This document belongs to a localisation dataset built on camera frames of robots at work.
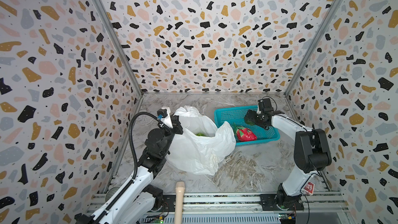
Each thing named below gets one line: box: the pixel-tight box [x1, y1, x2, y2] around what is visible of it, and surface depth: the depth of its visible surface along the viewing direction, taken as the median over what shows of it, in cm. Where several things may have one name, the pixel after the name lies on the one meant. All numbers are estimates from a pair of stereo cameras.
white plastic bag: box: [166, 105, 236, 176], surface depth 79 cm
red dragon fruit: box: [233, 122, 258, 143], surface depth 91 cm
